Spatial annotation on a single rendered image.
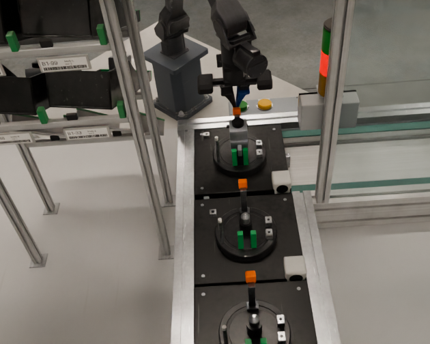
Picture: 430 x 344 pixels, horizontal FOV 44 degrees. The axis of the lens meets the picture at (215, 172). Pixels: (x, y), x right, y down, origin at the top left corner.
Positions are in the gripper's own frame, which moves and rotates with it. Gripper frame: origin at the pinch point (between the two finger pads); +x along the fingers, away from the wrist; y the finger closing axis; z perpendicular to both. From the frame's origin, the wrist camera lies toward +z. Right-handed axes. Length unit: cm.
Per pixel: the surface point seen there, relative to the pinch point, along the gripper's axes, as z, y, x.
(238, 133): -12.6, -0.1, 1.1
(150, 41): 67, 30, 22
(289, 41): 194, -40, 107
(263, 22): 220, -25, 106
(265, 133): -1.3, -7.5, 11.8
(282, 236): -36.2, -8.4, 12.2
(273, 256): -41.4, -5.7, 12.3
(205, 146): -4.7, 9.0, 11.9
